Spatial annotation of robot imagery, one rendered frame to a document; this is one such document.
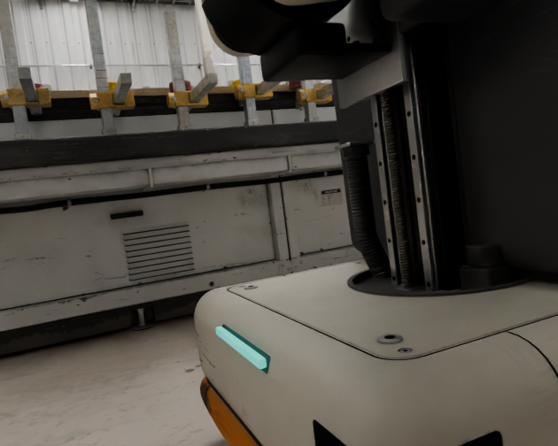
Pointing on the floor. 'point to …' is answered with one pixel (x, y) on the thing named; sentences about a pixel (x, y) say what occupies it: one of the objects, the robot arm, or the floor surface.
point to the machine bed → (145, 233)
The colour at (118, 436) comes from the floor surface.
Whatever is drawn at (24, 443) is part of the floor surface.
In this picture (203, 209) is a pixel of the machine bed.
